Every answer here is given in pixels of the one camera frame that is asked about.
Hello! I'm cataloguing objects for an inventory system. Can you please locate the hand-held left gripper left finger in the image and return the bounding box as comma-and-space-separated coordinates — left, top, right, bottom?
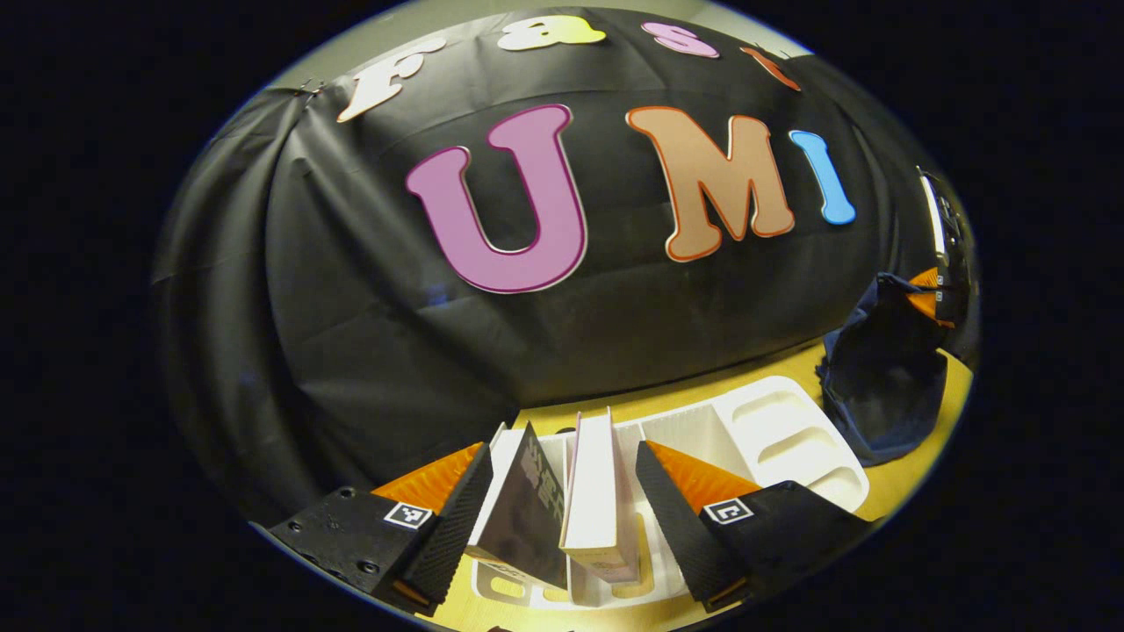
268, 442, 494, 615

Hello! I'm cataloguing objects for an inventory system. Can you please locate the dark cover book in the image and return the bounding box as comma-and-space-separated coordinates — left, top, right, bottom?
465, 421, 570, 589

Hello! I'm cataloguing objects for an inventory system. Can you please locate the pink cover book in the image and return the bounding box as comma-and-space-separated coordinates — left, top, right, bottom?
559, 406, 642, 585

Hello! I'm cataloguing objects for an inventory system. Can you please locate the dark blue schoolbag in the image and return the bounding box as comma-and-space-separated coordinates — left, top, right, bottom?
817, 272, 951, 468

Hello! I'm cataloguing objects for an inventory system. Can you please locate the black backdrop cloth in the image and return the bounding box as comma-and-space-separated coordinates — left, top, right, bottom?
151, 7, 954, 528

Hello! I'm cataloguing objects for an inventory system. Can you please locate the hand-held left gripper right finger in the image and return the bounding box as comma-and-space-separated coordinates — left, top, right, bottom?
634, 441, 875, 613

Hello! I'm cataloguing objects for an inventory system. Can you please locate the white plastic bookshelf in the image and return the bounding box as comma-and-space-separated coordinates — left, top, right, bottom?
470, 376, 870, 608

